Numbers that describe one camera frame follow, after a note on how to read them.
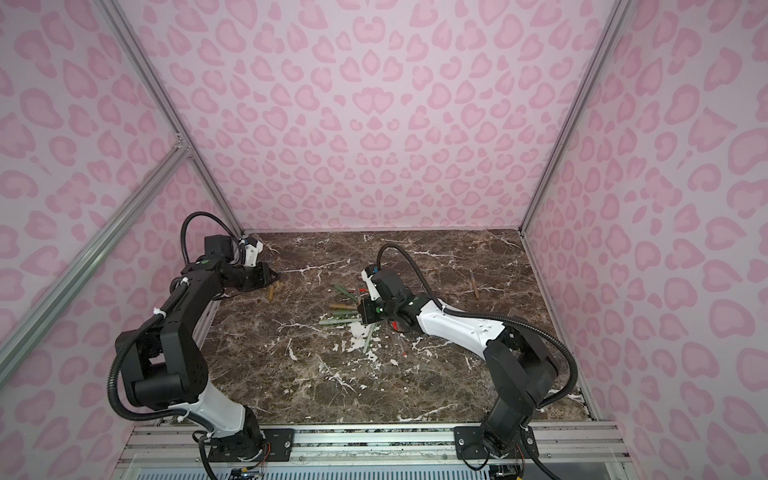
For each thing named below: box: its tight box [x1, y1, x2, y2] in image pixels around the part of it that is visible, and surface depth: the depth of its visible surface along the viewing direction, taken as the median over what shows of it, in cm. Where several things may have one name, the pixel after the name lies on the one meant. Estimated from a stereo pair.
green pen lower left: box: [318, 318, 361, 325], surface depth 97 cm
